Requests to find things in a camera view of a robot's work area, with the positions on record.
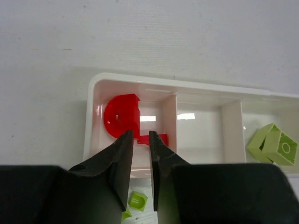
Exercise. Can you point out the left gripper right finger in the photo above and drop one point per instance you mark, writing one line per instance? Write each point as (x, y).
(172, 179)

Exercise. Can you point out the green lego brick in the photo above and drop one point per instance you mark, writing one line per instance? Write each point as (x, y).
(256, 144)
(280, 148)

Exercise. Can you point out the small green lego piece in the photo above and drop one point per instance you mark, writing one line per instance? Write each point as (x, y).
(126, 214)
(138, 201)

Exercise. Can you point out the red round lego piece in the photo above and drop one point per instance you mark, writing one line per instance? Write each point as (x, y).
(121, 114)

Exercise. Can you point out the white three-compartment tray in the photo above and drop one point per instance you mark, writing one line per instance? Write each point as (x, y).
(205, 123)

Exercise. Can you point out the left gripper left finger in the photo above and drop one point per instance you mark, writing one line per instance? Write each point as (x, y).
(114, 164)

